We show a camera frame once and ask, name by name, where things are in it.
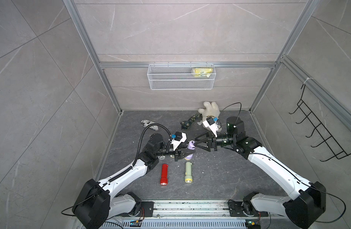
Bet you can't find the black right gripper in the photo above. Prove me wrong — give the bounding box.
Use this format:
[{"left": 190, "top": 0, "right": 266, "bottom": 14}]
[{"left": 194, "top": 130, "right": 235, "bottom": 153}]

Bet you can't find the purple flashlight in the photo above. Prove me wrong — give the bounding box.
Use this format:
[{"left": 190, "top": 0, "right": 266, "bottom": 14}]
[{"left": 184, "top": 140, "right": 196, "bottom": 160}]

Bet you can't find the green flashlight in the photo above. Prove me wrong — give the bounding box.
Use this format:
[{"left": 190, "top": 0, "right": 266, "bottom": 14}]
[{"left": 185, "top": 162, "right": 193, "bottom": 183}]

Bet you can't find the red flashlight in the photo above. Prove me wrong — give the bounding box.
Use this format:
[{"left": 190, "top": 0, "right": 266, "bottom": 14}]
[{"left": 160, "top": 164, "right": 168, "bottom": 186}]

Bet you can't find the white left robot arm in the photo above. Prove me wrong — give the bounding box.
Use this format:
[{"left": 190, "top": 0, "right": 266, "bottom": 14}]
[{"left": 72, "top": 132, "right": 195, "bottom": 229}]

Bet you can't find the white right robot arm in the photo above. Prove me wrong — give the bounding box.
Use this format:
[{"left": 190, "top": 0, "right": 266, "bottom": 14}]
[{"left": 194, "top": 116, "right": 326, "bottom": 229}]

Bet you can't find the white plush toy dog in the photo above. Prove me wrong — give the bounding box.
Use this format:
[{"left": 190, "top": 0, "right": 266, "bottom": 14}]
[{"left": 198, "top": 101, "right": 220, "bottom": 122}]

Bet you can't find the yellow packet in basket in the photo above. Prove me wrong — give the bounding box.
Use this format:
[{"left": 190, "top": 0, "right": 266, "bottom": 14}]
[{"left": 191, "top": 68, "right": 214, "bottom": 78}]

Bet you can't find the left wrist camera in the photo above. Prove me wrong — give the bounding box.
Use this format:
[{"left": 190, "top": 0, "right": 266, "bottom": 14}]
[{"left": 171, "top": 131, "right": 186, "bottom": 151}]

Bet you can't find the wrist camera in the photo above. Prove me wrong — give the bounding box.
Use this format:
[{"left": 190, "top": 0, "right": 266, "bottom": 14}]
[
  {"left": 171, "top": 131, "right": 186, "bottom": 151},
  {"left": 203, "top": 116, "right": 219, "bottom": 137}
]

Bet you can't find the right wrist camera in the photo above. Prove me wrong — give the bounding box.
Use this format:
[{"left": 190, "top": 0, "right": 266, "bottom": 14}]
[{"left": 203, "top": 116, "right": 219, "bottom": 137}]

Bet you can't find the metal base rail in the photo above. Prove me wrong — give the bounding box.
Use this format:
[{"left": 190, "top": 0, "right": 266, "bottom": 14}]
[{"left": 79, "top": 199, "right": 297, "bottom": 229}]

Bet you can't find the white wire mesh basket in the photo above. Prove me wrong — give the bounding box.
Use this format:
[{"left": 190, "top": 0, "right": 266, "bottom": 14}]
[{"left": 147, "top": 64, "right": 216, "bottom": 90}]

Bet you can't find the black wall hook rack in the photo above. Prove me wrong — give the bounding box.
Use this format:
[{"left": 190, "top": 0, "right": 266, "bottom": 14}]
[{"left": 289, "top": 84, "right": 351, "bottom": 162}]

